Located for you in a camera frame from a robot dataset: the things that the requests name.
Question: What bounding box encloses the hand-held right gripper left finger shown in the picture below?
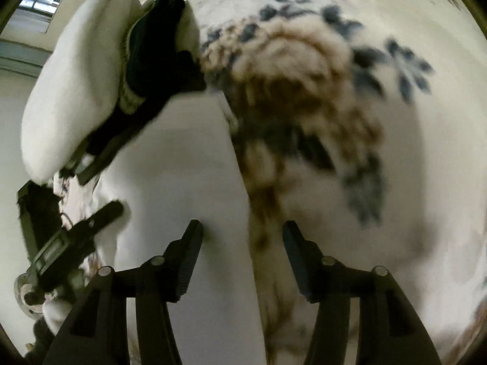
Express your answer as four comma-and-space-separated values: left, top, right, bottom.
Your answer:
42, 219, 204, 365

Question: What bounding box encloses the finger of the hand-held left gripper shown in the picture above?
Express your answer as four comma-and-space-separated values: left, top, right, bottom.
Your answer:
60, 94, 173, 185
81, 201, 125, 237

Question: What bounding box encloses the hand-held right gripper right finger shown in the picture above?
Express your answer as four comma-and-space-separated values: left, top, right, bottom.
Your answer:
282, 221, 442, 365

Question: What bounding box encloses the white fleece garment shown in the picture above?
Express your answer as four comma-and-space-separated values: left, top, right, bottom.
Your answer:
21, 0, 155, 184

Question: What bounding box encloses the smooth white garment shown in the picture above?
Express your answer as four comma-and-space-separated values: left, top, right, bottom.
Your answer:
93, 93, 267, 365

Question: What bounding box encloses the floral printed blanket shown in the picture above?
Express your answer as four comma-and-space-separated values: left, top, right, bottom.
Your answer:
53, 0, 487, 365

